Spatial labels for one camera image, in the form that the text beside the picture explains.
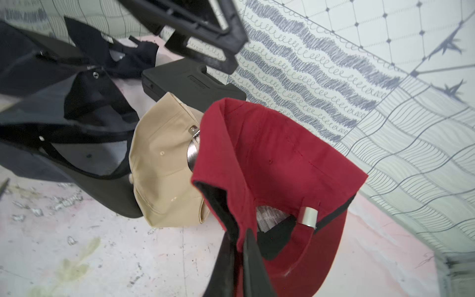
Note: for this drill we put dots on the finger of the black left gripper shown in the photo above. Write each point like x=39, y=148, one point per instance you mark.
x=196, y=19
x=178, y=44

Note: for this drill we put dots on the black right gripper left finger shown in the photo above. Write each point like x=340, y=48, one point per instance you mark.
x=222, y=282

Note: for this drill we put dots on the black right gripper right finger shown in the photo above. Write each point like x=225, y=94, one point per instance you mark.
x=256, y=280

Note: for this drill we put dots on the beige baseball cap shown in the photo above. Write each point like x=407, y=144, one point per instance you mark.
x=164, y=138

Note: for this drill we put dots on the dark red baseball cap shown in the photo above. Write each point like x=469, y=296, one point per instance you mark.
x=258, y=169

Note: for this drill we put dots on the navy baseball cap metal buckle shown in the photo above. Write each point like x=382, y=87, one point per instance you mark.
x=118, y=60

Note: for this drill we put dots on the dark grey baseball cap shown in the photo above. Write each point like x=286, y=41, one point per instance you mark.
x=31, y=61

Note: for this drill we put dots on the black plastic tool case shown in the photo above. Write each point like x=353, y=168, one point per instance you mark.
x=190, y=82

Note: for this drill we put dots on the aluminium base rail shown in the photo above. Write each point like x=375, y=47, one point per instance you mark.
x=456, y=274

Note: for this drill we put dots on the yellow handled screwdriver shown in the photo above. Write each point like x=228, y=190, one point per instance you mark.
x=4, y=186

